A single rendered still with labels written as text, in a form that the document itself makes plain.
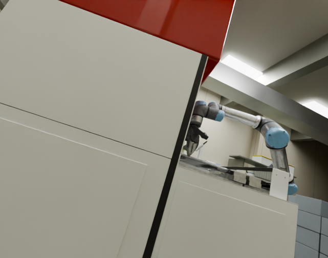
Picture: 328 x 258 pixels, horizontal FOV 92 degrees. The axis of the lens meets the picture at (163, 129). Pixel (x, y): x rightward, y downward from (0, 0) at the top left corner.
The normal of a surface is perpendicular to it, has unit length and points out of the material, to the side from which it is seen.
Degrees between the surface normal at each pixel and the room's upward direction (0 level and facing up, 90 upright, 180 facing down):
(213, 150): 90
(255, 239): 90
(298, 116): 90
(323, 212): 90
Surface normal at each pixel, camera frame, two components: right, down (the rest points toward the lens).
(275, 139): -0.26, 0.33
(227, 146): 0.28, -0.16
